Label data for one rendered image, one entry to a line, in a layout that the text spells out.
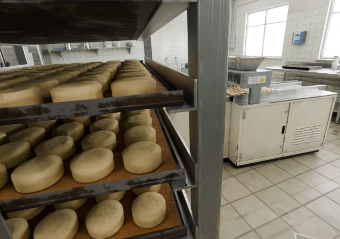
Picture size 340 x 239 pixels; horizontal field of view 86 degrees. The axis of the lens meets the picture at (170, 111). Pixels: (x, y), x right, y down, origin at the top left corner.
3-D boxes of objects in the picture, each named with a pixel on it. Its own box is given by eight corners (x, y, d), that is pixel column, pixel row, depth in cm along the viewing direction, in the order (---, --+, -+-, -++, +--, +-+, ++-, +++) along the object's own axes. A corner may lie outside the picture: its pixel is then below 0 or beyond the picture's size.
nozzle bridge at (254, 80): (232, 89, 265) (234, 65, 253) (268, 102, 198) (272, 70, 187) (211, 91, 258) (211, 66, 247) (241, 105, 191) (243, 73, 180)
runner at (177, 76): (138, 64, 76) (137, 56, 75) (145, 63, 77) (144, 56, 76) (168, 113, 17) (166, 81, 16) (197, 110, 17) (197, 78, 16)
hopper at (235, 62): (236, 65, 245) (236, 55, 241) (265, 69, 194) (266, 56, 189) (216, 67, 240) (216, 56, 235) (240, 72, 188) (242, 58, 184)
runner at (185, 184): (140, 85, 79) (139, 78, 78) (147, 85, 80) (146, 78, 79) (173, 191, 20) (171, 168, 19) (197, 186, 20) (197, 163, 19)
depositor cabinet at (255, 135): (280, 132, 310) (288, 83, 283) (322, 154, 244) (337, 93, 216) (210, 144, 286) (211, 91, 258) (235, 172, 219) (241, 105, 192)
